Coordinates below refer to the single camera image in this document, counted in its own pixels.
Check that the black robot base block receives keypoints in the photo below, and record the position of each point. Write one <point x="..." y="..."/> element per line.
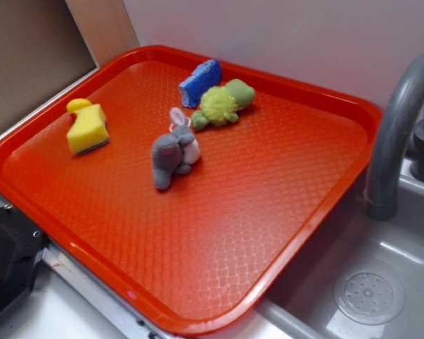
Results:
<point x="22" y="243"/>

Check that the blue sponge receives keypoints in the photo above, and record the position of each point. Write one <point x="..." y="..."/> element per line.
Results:
<point x="204" y="76"/>

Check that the yellow duck sponge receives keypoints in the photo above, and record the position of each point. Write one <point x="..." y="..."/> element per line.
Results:
<point x="89" y="128"/>

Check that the grey plush bunny toy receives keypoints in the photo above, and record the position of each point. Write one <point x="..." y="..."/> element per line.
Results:
<point x="175" y="152"/>

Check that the green plush turtle toy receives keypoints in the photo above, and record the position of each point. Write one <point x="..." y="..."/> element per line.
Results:
<point x="220" y="104"/>

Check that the red plastic tray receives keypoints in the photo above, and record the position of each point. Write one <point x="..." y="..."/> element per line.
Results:
<point x="196" y="257"/>

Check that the grey toy sink basin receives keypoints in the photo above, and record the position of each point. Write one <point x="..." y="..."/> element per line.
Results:
<point x="301" y="301"/>

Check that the round sink drain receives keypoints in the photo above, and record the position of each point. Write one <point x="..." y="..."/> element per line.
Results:
<point x="369" y="296"/>

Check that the brown cardboard panel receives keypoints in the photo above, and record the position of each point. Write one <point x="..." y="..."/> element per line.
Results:
<point x="42" y="52"/>

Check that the grey curved faucet spout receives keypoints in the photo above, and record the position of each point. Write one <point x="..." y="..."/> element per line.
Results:
<point x="395" y="134"/>

